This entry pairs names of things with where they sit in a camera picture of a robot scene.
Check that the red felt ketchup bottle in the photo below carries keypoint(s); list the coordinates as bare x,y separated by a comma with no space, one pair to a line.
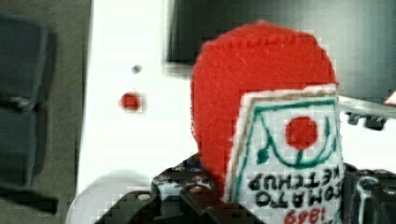
266,122

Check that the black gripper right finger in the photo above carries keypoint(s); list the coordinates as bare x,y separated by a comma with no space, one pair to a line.
369,196

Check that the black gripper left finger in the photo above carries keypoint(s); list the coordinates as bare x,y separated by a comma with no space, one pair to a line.
185,189

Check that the small red toy fruit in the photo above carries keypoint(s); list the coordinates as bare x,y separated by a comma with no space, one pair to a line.
131,101

